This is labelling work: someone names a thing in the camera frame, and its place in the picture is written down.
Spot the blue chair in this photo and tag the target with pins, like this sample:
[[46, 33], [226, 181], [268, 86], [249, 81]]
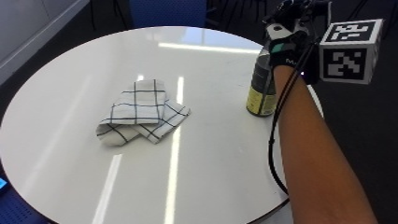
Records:
[[168, 12]]

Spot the white checked cloth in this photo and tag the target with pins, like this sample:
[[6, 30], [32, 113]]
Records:
[[142, 113]]

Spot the blue seat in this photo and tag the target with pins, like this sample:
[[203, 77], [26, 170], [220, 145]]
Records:
[[19, 208]]

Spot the dark bottle with yellow label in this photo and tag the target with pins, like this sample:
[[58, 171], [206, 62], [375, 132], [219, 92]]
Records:
[[261, 93]]

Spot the white marker cube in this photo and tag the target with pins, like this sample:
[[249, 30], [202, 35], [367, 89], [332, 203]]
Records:
[[351, 60]]

